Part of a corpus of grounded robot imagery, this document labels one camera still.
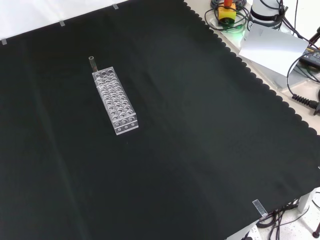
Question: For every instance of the clear glass test tube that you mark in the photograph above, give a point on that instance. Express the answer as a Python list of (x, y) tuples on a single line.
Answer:
[(93, 63)]

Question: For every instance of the clear acrylic test tube rack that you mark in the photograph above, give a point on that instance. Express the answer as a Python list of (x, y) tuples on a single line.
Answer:
[(113, 100)]

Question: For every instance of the black bench cloth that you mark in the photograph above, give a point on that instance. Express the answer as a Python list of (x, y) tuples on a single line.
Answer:
[(175, 125)]

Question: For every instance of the clear tape strip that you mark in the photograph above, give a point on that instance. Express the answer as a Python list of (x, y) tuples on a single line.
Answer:
[(3, 41), (115, 6), (62, 23), (259, 207)]

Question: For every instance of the yellow emergency stop button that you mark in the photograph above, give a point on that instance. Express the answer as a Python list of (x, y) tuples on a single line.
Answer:
[(226, 13)]

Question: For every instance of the white power strip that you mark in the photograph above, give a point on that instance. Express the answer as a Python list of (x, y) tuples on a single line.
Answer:
[(251, 233)]

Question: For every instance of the black power adapter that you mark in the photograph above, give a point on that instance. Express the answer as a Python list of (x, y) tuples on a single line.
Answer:
[(312, 56)]

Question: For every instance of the grey table leg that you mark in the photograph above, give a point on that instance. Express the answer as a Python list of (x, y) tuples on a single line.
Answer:
[(303, 202)]

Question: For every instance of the tripod leg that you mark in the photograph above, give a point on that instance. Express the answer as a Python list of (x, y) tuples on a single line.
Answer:
[(314, 37)]

